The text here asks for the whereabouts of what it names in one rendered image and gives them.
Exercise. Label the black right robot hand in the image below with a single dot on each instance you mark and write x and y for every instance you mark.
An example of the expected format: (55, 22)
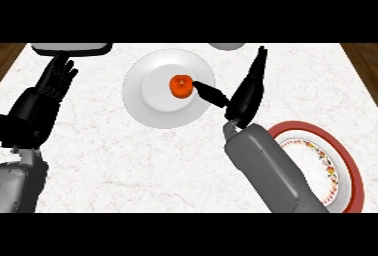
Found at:
(248, 90)

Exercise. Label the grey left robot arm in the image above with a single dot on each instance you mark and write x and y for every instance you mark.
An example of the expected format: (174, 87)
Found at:
(18, 181)

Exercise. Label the white plate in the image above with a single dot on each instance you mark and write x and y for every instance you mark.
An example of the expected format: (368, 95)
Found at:
(168, 88)

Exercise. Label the white black-edged appliance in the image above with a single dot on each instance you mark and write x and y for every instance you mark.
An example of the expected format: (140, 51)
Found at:
(71, 49)

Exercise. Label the orange squash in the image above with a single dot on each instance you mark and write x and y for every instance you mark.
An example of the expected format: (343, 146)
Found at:
(180, 86)

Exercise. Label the pale grey round object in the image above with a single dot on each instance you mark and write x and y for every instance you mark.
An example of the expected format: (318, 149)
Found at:
(226, 46)

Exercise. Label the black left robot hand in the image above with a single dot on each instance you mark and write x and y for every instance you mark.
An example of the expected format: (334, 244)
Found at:
(34, 106)

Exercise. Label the red rimmed patterned plate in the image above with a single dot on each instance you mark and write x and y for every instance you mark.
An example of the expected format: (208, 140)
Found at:
(340, 166)

